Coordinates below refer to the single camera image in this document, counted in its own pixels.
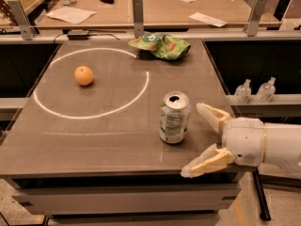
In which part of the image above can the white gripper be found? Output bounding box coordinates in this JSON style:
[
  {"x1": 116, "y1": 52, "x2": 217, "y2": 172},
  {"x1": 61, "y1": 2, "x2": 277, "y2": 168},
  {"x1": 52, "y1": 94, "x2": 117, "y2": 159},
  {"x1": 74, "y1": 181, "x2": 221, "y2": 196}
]
[{"x1": 181, "y1": 103, "x2": 264, "y2": 178}]

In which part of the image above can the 7up soda can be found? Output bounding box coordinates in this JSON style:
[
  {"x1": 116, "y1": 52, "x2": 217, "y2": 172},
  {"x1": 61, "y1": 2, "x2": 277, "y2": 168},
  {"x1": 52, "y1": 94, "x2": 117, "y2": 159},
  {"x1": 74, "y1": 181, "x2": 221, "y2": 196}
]
[{"x1": 159, "y1": 91, "x2": 191, "y2": 144}]

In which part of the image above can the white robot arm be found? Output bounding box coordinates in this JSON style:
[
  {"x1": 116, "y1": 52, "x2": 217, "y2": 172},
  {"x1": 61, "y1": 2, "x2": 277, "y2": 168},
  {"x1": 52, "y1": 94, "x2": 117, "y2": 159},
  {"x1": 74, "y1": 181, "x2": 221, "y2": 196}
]
[{"x1": 181, "y1": 104, "x2": 301, "y2": 178}]

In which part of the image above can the clear sanitizer bottle left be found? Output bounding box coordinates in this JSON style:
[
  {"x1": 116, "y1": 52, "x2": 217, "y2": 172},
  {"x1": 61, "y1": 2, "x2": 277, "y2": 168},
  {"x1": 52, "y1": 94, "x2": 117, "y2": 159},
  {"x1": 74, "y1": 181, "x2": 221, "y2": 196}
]
[{"x1": 233, "y1": 79, "x2": 251, "y2": 105}]

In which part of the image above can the clear sanitizer bottle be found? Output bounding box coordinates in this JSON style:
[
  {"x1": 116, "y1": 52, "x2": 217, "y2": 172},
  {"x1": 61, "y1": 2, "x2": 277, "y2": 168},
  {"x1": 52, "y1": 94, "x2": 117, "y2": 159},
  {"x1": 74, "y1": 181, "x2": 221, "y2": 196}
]
[
  {"x1": 256, "y1": 77, "x2": 276, "y2": 103},
  {"x1": 233, "y1": 79, "x2": 251, "y2": 105}
]

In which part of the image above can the clear sanitizer bottle right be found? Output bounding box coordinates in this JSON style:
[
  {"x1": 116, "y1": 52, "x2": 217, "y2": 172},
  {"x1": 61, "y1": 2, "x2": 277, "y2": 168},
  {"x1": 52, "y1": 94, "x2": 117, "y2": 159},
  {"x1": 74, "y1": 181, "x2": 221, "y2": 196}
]
[{"x1": 256, "y1": 77, "x2": 276, "y2": 103}]

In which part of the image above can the green chip bag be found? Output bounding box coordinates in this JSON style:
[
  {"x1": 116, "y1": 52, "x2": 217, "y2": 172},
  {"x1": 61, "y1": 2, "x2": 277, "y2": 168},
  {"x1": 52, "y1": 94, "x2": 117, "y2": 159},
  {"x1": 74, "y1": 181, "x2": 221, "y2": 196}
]
[{"x1": 128, "y1": 33, "x2": 191, "y2": 60}]

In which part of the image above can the white paper slip right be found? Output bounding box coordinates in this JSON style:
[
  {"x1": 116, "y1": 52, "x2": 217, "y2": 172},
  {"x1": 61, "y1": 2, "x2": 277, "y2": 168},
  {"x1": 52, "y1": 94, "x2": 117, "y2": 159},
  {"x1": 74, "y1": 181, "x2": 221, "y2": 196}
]
[{"x1": 190, "y1": 12, "x2": 227, "y2": 27}]

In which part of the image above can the orange fruit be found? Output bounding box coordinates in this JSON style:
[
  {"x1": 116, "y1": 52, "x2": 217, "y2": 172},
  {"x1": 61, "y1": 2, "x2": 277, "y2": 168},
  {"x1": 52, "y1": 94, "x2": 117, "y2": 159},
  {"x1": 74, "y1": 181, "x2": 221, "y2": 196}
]
[{"x1": 74, "y1": 66, "x2": 93, "y2": 86}]

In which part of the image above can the white drawer unit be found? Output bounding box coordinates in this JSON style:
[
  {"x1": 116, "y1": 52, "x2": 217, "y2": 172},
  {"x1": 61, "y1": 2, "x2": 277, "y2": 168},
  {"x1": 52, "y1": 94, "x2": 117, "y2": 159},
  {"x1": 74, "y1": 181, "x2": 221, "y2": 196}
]
[{"x1": 13, "y1": 172, "x2": 241, "y2": 226}]

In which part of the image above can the black power adapter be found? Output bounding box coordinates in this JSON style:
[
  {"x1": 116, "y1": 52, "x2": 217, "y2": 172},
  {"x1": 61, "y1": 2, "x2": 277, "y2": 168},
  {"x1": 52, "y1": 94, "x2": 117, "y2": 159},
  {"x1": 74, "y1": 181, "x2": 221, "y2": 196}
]
[{"x1": 67, "y1": 30, "x2": 88, "y2": 40}]

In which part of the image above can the white paper sheet left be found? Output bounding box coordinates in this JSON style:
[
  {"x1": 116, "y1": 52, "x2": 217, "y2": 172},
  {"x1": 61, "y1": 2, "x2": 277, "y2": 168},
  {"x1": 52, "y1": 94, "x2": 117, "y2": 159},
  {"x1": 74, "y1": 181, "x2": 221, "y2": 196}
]
[{"x1": 47, "y1": 7, "x2": 95, "y2": 24}]

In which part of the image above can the metal bracket right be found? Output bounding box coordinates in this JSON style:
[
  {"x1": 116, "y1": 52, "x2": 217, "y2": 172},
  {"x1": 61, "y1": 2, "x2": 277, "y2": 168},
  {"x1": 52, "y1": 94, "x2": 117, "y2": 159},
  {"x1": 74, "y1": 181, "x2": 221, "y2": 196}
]
[{"x1": 244, "y1": 0, "x2": 267, "y2": 37}]

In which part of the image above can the metal bracket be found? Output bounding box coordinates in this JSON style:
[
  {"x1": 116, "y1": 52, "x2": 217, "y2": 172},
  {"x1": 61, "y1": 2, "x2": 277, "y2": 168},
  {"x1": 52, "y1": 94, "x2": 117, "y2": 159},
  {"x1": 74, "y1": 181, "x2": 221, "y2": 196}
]
[
  {"x1": 244, "y1": 0, "x2": 267, "y2": 37},
  {"x1": 132, "y1": 0, "x2": 144, "y2": 38},
  {"x1": 8, "y1": 0, "x2": 36, "y2": 40}
]

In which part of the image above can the metal bracket middle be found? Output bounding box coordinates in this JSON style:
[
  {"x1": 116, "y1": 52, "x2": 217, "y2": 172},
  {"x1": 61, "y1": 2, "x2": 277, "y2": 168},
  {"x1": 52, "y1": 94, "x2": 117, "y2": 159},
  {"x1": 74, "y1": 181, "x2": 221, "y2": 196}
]
[{"x1": 132, "y1": 0, "x2": 144, "y2": 38}]

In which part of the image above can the black cable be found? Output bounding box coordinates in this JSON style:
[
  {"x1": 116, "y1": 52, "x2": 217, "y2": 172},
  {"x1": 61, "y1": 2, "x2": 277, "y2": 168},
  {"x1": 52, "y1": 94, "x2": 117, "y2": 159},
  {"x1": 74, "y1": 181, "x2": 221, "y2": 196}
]
[{"x1": 53, "y1": 29, "x2": 127, "y2": 44}]

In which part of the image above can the metal bracket left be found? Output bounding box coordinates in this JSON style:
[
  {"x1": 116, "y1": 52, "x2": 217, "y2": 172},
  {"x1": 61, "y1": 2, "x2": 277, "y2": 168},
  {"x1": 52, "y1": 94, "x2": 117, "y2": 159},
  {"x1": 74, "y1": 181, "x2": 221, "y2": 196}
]
[{"x1": 8, "y1": 0, "x2": 36, "y2": 40}]

